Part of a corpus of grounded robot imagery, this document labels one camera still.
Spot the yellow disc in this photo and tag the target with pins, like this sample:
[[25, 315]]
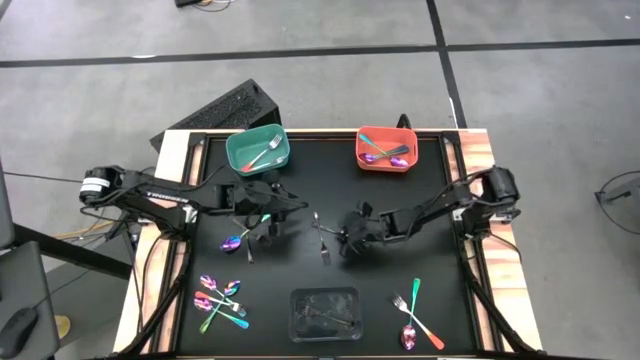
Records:
[[62, 326]]

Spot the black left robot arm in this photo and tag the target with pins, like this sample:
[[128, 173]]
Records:
[[165, 196]]

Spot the black floor beam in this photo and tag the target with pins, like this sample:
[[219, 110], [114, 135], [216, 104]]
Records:
[[75, 252]]

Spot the orange plastic bin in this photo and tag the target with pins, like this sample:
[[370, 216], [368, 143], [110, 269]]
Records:
[[395, 137]]

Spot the black perforated box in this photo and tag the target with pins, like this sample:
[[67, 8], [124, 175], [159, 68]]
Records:
[[225, 112]]

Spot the clear plastic bin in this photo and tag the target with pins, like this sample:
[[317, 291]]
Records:
[[345, 300]]

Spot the iridescent rainbow fork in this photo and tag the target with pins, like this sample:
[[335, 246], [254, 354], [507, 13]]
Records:
[[431, 337], [280, 160], [240, 308], [260, 156]]

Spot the gray stand base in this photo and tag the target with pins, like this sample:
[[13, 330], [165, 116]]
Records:
[[620, 192]]

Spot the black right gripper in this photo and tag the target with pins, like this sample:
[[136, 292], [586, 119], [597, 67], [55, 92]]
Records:
[[365, 225]]

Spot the teal plastic bin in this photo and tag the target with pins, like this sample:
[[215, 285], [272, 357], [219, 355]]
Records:
[[240, 145]]

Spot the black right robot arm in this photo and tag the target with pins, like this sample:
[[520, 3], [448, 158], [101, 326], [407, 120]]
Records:
[[435, 207]]

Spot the small black clamp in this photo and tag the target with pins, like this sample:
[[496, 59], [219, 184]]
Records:
[[405, 122]]

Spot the iridescent rainbow spoon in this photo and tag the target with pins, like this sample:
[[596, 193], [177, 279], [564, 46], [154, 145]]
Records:
[[231, 244], [367, 158], [408, 337], [202, 303], [232, 288], [400, 161], [207, 281]]

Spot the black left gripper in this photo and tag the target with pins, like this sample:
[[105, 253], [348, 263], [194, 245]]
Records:
[[257, 200]]

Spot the black computer mouse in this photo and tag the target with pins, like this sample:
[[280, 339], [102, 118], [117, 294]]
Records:
[[17, 331]]

